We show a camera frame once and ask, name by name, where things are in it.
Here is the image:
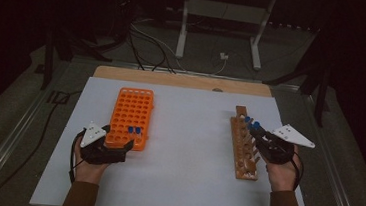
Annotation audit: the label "person's left hand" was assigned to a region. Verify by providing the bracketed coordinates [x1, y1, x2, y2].
[72, 140, 113, 187]

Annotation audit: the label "white-framed background desk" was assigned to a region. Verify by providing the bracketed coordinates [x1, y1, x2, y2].
[173, 0, 278, 73]

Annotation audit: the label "metal floor rail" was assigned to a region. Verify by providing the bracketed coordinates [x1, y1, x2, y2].
[0, 51, 75, 206]
[295, 92, 366, 206]

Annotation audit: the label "black floor stand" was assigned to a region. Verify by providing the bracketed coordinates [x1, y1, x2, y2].
[259, 23, 337, 129]
[40, 25, 116, 97]

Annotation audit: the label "black floor cables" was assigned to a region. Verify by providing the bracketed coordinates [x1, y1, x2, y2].
[124, 24, 181, 75]

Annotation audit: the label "person's right hand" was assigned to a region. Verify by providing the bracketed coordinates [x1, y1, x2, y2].
[263, 141, 302, 195]

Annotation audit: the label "wooden test tube rack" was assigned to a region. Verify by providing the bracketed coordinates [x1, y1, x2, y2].
[225, 104, 266, 182]

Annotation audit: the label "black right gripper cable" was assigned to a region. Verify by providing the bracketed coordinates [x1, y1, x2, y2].
[288, 151, 306, 193]

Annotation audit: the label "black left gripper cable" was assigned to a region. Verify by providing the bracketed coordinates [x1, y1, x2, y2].
[67, 127, 86, 185]

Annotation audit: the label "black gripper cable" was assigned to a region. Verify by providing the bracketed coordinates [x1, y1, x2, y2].
[67, 127, 86, 185]
[288, 151, 306, 193]

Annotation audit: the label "white cable with plug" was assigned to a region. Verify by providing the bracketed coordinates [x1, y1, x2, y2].
[126, 22, 232, 79]

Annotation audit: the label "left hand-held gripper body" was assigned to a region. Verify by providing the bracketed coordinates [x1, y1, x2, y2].
[77, 119, 130, 168]

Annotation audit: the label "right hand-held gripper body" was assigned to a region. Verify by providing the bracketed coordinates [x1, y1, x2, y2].
[258, 121, 317, 169]

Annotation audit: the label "white table cover sheet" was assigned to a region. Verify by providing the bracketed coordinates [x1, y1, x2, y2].
[29, 72, 322, 206]

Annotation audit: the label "orange plastic test tube rack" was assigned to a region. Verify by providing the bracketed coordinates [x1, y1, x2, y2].
[104, 86, 156, 153]

